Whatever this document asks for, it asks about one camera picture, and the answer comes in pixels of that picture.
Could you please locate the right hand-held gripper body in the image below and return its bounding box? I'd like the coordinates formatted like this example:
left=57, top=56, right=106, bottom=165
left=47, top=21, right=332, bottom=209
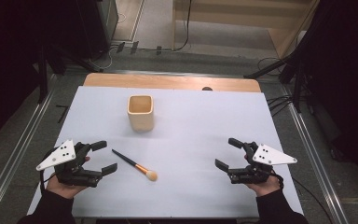
left=228, top=141, right=298, bottom=185

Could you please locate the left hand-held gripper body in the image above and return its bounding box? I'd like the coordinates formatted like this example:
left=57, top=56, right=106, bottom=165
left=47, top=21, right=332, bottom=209
left=35, top=138, right=104, bottom=189

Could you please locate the makeup brush with black handle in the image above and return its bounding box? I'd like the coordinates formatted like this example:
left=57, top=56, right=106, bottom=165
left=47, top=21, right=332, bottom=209
left=111, top=148, right=158, bottom=182

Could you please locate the square wooden cup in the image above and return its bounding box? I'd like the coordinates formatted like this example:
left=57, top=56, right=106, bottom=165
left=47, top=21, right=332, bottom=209
left=127, top=94, right=155, bottom=133

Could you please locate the person's right hand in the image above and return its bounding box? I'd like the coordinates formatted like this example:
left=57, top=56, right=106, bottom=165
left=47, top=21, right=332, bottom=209
left=245, top=173, right=282, bottom=198

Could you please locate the person's left hand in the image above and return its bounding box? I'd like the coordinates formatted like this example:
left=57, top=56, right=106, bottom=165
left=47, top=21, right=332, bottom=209
left=45, top=175, right=90, bottom=200

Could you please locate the white table mat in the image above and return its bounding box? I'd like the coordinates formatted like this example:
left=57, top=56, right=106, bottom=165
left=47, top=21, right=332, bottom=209
left=27, top=86, right=304, bottom=218

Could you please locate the black metal stand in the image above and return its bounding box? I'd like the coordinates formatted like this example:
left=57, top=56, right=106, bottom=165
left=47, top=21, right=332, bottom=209
left=36, top=43, right=105, bottom=105
left=242, top=52, right=306, bottom=115

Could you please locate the wooden table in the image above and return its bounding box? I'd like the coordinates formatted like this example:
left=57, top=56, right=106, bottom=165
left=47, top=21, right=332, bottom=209
left=83, top=73, right=262, bottom=93

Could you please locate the dark curtain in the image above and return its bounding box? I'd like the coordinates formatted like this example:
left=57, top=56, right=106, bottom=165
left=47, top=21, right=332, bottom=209
left=0, top=0, right=85, bottom=148
left=295, top=0, right=358, bottom=188

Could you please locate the dark cabinet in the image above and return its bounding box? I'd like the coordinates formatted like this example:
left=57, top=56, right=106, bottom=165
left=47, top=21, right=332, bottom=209
left=74, top=0, right=119, bottom=60

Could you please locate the left hand-held gripper cable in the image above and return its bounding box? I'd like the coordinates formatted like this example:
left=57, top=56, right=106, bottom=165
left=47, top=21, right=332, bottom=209
left=38, top=148, right=59, bottom=195

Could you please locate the hand-held gripper cable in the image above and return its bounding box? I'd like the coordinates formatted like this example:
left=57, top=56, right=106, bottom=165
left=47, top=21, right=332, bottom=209
left=271, top=171, right=335, bottom=224
left=38, top=148, right=59, bottom=195

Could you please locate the metal floor rail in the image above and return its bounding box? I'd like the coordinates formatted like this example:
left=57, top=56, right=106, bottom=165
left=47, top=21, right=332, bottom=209
left=0, top=73, right=59, bottom=224
left=281, top=85, right=351, bottom=224

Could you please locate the right hand-held gripper cable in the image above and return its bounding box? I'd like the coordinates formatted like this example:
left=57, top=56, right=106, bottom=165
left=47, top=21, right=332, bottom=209
left=271, top=171, right=335, bottom=224

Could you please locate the bundle of black cables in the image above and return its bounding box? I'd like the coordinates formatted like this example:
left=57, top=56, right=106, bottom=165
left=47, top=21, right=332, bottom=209
left=266, top=94, right=295, bottom=118

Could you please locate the white floor cable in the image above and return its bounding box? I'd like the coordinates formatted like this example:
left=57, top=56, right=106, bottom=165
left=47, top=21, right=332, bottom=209
left=89, top=46, right=119, bottom=71

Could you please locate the light wooden frame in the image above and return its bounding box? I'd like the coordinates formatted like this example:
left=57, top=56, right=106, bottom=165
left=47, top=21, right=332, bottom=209
left=171, top=0, right=321, bottom=60

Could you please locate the black hanging cable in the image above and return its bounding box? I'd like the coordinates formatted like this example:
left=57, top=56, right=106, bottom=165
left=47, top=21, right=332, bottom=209
left=172, top=0, right=194, bottom=52

